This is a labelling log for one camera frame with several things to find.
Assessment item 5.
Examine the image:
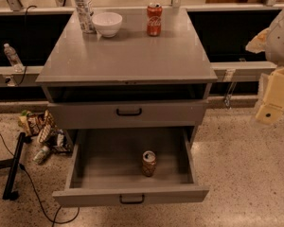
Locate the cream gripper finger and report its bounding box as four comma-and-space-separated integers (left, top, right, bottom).
245, 28, 270, 54
255, 67, 284, 125

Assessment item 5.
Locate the red cola can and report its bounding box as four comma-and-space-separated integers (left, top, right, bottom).
147, 3, 163, 36

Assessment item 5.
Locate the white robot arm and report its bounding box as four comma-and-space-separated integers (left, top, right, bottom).
245, 8, 284, 125

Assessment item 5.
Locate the clear plastic water bottle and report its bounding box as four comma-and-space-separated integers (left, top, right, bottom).
75, 0, 96, 33

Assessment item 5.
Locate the white ceramic bowl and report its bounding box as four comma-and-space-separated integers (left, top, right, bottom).
92, 12, 123, 38

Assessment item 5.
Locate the crushed can on floor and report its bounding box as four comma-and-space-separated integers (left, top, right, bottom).
33, 146, 50, 165

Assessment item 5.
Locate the black lower drawer handle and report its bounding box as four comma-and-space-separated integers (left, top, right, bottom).
119, 194, 145, 205

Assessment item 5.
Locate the black floor cable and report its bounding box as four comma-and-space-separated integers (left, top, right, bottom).
0, 122, 80, 227

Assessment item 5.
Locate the grey drawer cabinet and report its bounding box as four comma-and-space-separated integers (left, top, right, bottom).
35, 7, 219, 208

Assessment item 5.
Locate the closed grey upper drawer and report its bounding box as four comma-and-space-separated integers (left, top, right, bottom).
48, 100, 207, 130

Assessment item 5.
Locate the open grey lower drawer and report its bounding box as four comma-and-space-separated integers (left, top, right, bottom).
53, 127, 209, 207

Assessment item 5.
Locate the snack bag pile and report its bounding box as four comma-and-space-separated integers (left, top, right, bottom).
18, 110, 73, 153

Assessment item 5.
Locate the black drawer handle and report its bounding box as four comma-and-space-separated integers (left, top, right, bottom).
115, 108, 143, 116
119, 194, 145, 205

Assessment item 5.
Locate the small water bottle on ledge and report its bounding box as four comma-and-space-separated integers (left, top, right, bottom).
4, 44, 25, 73

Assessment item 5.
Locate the orange soda can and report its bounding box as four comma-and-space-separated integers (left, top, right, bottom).
142, 150, 156, 177

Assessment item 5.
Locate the black upper drawer handle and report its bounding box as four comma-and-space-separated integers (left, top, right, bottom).
115, 108, 143, 116

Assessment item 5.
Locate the black stand leg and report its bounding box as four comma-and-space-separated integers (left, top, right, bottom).
0, 132, 26, 201

